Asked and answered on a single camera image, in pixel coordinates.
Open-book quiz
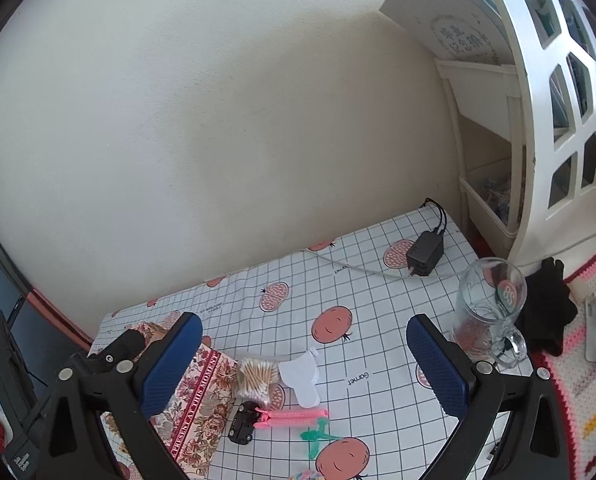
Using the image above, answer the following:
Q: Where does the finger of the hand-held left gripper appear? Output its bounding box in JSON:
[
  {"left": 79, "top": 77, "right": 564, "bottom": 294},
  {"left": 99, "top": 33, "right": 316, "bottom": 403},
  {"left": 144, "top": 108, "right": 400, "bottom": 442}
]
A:
[{"left": 85, "top": 329, "right": 148, "bottom": 365}]

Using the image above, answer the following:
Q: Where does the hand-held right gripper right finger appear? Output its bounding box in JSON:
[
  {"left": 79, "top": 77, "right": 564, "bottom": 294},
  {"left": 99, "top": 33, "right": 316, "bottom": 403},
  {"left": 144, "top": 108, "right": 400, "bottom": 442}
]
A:
[{"left": 406, "top": 313, "right": 573, "bottom": 480}]

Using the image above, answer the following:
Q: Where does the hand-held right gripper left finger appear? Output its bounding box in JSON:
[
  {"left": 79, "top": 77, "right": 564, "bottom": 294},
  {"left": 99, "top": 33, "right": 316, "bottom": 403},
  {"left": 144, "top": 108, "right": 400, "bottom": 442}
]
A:
[{"left": 35, "top": 311, "right": 205, "bottom": 480}]

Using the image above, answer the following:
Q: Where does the floral pink cardboard box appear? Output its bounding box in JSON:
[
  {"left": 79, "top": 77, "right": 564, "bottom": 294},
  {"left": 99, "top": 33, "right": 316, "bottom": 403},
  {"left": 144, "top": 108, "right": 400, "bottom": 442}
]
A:
[{"left": 99, "top": 322, "right": 239, "bottom": 477}]

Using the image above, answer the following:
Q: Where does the black hair claw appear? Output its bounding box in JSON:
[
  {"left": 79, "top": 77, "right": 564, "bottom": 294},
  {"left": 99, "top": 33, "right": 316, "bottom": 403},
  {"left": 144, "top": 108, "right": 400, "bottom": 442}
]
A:
[{"left": 229, "top": 400, "right": 259, "bottom": 445}]

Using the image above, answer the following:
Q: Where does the pink hair clip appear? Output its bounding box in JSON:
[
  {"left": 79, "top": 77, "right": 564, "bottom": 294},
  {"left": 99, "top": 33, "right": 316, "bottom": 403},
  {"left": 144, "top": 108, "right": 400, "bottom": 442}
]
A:
[{"left": 253, "top": 407, "right": 330, "bottom": 432}]

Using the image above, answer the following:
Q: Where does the pomegranate print desktop tablecloth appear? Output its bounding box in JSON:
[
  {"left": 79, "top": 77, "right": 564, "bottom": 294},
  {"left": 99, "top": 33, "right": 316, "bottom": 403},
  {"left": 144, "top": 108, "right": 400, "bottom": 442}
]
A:
[{"left": 90, "top": 204, "right": 536, "bottom": 480}]

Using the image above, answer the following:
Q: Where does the clear glass mug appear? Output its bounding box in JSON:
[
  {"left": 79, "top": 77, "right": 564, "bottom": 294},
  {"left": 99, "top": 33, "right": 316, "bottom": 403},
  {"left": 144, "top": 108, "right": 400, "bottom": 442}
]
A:
[{"left": 449, "top": 256, "right": 530, "bottom": 370}]

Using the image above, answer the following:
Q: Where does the bag of cotton swabs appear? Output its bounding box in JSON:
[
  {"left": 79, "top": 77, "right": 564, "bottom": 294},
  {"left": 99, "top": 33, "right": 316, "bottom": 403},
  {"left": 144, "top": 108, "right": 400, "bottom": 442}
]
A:
[{"left": 237, "top": 355, "right": 285, "bottom": 407}]

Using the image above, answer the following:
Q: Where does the black power adapter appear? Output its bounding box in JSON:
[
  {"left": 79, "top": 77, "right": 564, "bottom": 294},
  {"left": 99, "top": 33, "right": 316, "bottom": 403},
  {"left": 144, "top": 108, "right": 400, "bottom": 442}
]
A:
[{"left": 404, "top": 198, "right": 450, "bottom": 278}]

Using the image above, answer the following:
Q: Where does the black glove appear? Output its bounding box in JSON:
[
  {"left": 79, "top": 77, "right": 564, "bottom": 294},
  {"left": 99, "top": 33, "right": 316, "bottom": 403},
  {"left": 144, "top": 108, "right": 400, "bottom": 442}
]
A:
[{"left": 514, "top": 256, "right": 579, "bottom": 357}]

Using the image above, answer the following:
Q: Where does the green hair clip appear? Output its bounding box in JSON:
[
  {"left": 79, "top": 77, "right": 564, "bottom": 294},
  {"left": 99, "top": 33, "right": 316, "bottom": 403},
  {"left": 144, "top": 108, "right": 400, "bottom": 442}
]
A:
[{"left": 299, "top": 416, "right": 341, "bottom": 462}]

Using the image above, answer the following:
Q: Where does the striped crochet mat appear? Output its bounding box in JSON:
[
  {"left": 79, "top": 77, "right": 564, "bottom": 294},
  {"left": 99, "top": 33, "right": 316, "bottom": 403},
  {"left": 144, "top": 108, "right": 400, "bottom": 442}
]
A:
[{"left": 527, "top": 234, "right": 596, "bottom": 480}]

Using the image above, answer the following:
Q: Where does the white storage organiser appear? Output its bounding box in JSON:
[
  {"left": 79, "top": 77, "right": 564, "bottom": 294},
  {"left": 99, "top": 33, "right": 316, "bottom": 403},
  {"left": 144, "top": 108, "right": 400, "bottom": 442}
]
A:
[{"left": 434, "top": 56, "right": 528, "bottom": 257}]

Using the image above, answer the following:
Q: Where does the white cutout book rack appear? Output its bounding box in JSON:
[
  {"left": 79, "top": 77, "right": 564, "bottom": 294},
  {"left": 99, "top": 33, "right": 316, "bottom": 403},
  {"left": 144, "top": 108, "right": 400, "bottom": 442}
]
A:
[{"left": 470, "top": 0, "right": 596, "bottom": 267}]

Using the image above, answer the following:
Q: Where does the pale grey book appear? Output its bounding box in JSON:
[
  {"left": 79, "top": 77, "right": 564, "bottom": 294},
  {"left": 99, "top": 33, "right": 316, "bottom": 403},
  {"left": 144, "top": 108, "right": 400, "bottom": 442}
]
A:
[{"left": 379, "top": 0, "right": 511, "bottom": 67}]

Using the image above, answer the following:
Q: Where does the white cable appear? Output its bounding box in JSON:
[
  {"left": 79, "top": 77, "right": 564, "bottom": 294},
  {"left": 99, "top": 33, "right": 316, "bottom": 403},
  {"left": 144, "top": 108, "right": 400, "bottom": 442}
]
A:
[{"left": 309, "top": 249, "right": 461, "bottom": 282}]

